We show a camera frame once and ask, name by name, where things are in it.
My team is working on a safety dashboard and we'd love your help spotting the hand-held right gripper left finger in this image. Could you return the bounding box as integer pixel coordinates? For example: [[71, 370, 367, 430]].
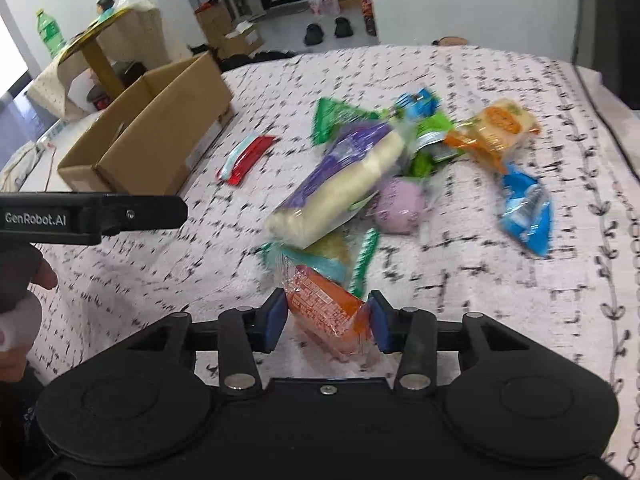
[[117, 287, 290, 393]]

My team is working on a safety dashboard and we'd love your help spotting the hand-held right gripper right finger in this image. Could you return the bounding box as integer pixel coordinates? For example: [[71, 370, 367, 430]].
[[367, 290, 536, 392]]

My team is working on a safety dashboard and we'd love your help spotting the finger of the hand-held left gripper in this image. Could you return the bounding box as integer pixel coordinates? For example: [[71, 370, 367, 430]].
[[100, 194, 189, 236]]

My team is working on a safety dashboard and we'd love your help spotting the brown cardboard box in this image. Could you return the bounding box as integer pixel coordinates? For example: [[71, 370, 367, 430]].
[[57, 51, 236, 196]]

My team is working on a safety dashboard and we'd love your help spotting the teal snack packet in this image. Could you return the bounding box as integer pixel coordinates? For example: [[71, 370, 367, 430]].
[[260, 229, 382, 299]]

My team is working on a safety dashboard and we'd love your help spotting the pink round bun packet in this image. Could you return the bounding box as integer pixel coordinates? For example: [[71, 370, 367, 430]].
[[372, 176, 432, 235]]

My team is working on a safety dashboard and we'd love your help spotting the purple long bread packet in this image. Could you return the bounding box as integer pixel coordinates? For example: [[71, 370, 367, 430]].
[[264, 121, 408, 251]]

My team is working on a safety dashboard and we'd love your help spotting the large blue snack packet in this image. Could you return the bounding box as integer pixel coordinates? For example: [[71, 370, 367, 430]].
[[499, 161, 554, 259]]

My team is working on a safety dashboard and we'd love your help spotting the person's left hand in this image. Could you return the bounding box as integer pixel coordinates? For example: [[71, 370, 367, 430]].
[[0, 245, 59, 386]]

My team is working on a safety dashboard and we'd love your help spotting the white bedsheet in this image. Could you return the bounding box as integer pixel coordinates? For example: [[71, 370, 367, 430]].
[[0, 110, 107, 192]]

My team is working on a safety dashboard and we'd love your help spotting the black patterned white blanket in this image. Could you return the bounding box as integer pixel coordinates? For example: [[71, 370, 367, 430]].
[[0, 44, 640, 480]]

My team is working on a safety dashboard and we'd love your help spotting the red stick snack packet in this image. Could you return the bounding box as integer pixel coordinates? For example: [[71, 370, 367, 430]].
[[216, 134, 279, 187]]

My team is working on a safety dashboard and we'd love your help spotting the yellow wooden table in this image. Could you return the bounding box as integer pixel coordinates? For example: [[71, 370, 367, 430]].
[[60, 10, 131, 100]]

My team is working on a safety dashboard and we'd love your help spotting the cream dotted tablecloth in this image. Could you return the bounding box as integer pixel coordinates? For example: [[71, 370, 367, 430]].
[[25, 4, 169, 122]]

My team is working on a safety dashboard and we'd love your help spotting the green plastic bottle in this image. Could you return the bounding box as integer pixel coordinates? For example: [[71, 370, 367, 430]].
[[35, 8, 69, 60]]

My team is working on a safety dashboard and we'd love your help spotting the black bag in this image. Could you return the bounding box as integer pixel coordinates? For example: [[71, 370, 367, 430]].
[[219, 50, 299, 73]]

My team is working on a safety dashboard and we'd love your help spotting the open cardboard box with paper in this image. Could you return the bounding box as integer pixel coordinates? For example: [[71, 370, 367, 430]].
[[220, 22, 266, 59]]

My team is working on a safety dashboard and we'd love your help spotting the tall cardboard box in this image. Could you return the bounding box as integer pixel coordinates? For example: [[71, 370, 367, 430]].
[[195, 1, 236, 51]]

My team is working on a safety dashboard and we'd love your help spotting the light green snack packet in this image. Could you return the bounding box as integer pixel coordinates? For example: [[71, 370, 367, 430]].
[[400, 110, 457, 179]]

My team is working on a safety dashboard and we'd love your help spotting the dark green snack packet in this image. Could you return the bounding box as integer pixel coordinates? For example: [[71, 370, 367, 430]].
[[312, 97, 383, 147]]

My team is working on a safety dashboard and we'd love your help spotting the small blue snack packet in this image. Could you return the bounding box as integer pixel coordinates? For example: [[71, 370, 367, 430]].
[[394, 87, 444, 121]]

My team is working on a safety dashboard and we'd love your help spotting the orange yellow snack packet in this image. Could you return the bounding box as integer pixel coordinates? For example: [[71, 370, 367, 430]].
[[444, 99, 542, 174]]

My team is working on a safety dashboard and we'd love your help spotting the red cable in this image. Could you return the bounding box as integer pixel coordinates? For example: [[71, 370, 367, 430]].
[[42, 144, 59, 192]]

